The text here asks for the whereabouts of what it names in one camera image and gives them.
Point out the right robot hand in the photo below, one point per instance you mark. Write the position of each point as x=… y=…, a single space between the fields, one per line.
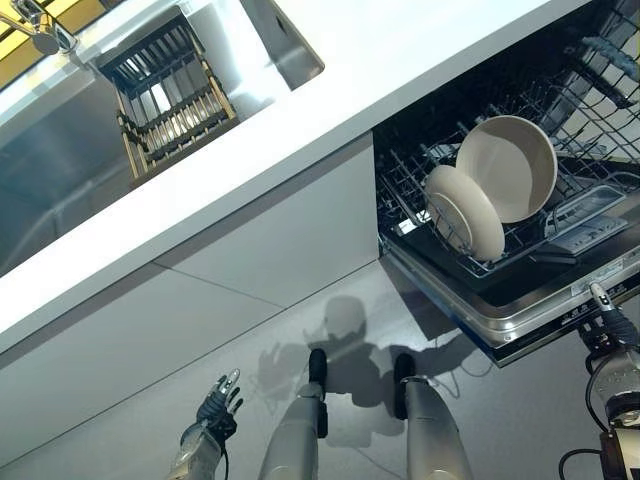
x=617 y=332

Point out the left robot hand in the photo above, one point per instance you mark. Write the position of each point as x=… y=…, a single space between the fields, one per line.
x=215 y=407

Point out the cream round plate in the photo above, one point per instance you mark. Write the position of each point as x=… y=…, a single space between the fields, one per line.
x=480 y=210
x=515 y=165

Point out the open dishwasher door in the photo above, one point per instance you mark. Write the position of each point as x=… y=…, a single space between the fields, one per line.
x=500 y=320

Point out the grey detergent dispenser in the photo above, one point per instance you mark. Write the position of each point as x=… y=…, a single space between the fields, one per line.
x=585 y=235

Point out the glossy grey cabinet front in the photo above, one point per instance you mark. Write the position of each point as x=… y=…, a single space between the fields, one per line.
x=200 y=280

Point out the pale blue rack part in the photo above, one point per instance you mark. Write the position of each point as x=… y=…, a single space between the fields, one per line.
x=610 y=52

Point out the stainless steel sink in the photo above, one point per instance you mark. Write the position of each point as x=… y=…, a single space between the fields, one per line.
x=50 y=150

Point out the black sink drying rack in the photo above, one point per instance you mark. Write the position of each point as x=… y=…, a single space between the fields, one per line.
x=131 y=56

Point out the chrome gooseneck faucet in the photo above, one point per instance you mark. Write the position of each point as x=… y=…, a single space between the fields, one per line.
x=47 y=42

